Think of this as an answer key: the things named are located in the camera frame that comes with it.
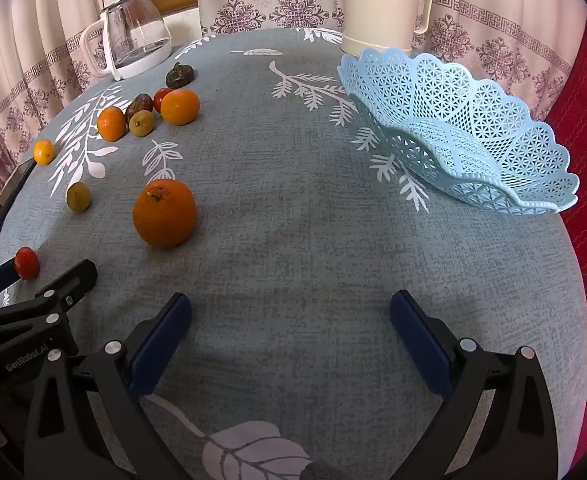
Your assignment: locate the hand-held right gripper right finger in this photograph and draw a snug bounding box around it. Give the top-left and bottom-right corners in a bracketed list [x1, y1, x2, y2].
[390, 289, 559, 480]

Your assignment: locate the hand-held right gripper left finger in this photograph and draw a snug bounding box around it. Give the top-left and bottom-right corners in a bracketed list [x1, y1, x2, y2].
[24, 291, 209, 480]

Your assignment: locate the green round fruit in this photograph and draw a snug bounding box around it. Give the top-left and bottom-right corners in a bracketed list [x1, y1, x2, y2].
[128, 110, 155, 137]
[66, 182, 92, 212]

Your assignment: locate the large orange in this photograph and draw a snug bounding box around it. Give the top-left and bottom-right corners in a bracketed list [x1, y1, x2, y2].
[132, 178, 198, 248]

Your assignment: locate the orange tangerine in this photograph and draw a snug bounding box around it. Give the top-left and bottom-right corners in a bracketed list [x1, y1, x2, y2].
[32, 139, 56, 165]
[96, 107, 126, 142]
[160, 88, 201, 126]

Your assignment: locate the dark brown passion fruit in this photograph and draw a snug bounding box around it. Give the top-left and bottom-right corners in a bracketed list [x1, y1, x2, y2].
[166, 62, 198, 88]
[125, 93, 154, 120]

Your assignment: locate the light blue plastic basket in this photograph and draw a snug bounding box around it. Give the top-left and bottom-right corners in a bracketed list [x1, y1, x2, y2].
[337, 47, 580, 217]

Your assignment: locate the black flat device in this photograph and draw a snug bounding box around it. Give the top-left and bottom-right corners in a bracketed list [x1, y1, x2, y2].
[0, 160, 37, 246]

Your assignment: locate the white patterned curtain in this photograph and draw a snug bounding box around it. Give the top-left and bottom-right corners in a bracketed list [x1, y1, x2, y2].
[0, 0, 119, 196]
[194, 0, 579, 126]

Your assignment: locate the cream thermos jug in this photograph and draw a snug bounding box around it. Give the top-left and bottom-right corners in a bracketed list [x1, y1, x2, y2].
[341, 0, 433, 56]

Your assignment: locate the glass kettle with white handle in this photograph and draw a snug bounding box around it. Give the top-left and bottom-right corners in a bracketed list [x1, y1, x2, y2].
[82, 0, 173, 82]

